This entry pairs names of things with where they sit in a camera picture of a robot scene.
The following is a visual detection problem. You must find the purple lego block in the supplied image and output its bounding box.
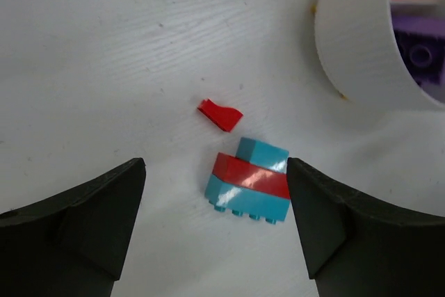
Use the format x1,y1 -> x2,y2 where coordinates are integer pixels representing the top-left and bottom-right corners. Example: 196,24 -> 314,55
392,15 -> 444,86

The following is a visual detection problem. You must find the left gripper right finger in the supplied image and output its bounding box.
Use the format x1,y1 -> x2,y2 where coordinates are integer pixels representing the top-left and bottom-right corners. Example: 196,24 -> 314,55
286,158 -> 444,296

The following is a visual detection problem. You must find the red sloped lego piece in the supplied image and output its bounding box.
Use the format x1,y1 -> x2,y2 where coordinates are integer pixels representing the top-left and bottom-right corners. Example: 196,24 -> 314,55
197,99 -> 243,132

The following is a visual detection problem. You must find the teal and red lego stack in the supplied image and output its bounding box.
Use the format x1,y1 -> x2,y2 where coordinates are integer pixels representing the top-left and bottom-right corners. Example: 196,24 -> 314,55
204,137 -> 290,225

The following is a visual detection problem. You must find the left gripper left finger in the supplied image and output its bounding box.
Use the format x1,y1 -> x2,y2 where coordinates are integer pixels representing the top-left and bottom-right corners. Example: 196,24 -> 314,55
1,158 -> 146,296

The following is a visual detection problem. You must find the white divided round container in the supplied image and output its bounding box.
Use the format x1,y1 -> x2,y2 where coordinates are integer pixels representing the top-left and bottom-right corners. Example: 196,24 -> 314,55
314,0 -> 444,111

